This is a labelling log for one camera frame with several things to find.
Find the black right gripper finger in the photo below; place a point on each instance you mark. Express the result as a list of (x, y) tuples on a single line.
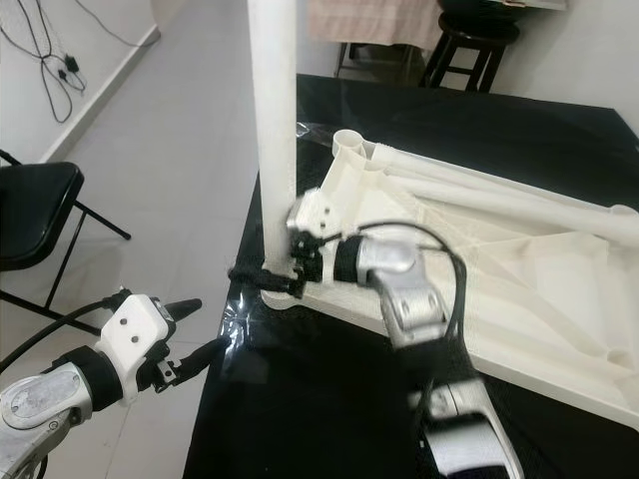
[(260, 279)]

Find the black tablecloth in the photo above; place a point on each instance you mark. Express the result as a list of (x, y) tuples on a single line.
[(310, 419)]

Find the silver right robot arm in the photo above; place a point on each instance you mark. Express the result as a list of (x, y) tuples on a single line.
[(409, 299)]

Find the white plastic children table top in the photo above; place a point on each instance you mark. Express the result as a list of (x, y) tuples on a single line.
[(539, 279)]

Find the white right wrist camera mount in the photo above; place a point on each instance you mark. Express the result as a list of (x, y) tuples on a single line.
[(319, 210)]

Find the black folding chair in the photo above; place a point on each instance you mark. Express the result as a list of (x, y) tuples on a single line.
[(35, 210)]

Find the beige hanging cloth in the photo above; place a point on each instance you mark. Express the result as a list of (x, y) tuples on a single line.
[(369, 22)]

